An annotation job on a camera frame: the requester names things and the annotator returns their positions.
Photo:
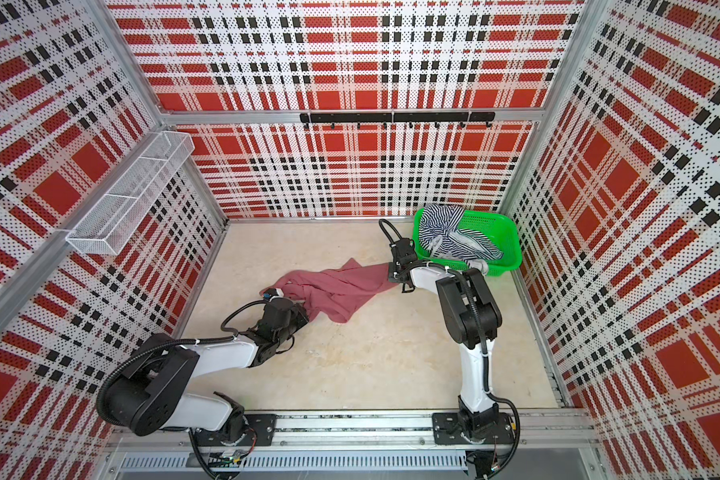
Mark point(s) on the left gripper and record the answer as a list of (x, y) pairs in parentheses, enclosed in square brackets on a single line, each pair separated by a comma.
[(301, 316)]

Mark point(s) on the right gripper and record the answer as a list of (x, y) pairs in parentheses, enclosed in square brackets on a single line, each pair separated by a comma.
[(393, 271)]

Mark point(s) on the maroon tank top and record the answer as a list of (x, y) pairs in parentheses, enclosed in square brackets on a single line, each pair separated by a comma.
[(336, 293)]

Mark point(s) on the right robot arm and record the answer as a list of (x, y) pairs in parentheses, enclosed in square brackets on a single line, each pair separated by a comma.
[(472, 319)]

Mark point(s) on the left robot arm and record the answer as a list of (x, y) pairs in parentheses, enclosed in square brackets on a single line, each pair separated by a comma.
[(148, 392)]

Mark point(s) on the striped tank top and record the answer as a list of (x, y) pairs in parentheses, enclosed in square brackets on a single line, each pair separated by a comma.
[(441, 236)]

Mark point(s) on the green plastic basket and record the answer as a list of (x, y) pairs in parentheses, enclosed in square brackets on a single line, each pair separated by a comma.
[(498, 228)]

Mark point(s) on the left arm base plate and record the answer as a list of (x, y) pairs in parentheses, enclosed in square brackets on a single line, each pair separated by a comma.
[(258, 429)]

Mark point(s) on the black hook rail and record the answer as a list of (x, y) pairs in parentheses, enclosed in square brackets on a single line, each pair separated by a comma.
[(333, 119)]

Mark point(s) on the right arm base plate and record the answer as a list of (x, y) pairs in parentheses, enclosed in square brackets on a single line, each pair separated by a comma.
[(448, 431)]

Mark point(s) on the aluminium front rail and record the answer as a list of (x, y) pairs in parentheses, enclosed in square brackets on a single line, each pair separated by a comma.
[(314, 430)]

